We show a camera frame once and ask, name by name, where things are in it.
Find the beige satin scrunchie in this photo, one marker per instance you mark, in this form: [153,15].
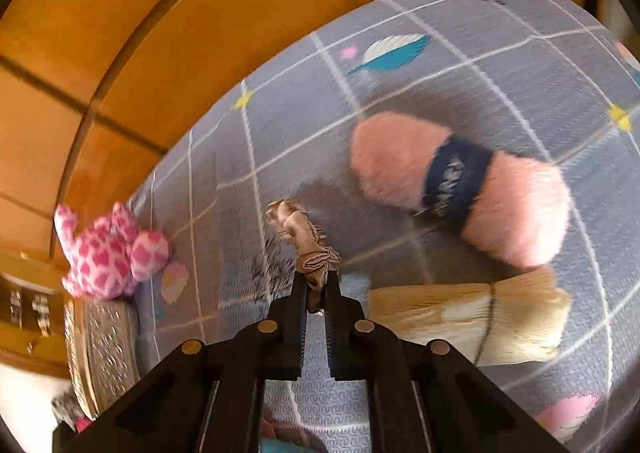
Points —
[305,238]

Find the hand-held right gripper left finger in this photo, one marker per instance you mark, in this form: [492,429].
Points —
[300,333]

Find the grey printed bedsheet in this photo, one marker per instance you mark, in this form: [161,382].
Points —
[500,83]

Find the pink fluffy roll navy band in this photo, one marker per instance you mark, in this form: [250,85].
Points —
[395,158]

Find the beige pleated cloth bundle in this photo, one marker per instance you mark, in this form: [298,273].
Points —
[525,318]

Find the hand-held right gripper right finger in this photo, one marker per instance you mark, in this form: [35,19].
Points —
[331,333]

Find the pink spotted plush toy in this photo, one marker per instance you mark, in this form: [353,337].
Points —
[100,258]

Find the silver glitter box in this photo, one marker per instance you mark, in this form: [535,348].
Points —
[110,348]

